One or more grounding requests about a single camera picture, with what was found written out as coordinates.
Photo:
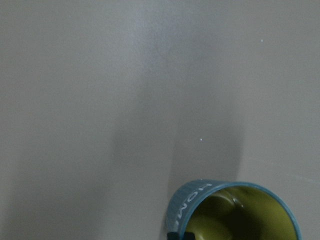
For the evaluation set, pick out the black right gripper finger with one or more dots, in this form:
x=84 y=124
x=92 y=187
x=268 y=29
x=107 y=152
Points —
x=177 y=236

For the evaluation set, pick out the blue mug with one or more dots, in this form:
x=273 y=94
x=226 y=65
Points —
x=222 y=210

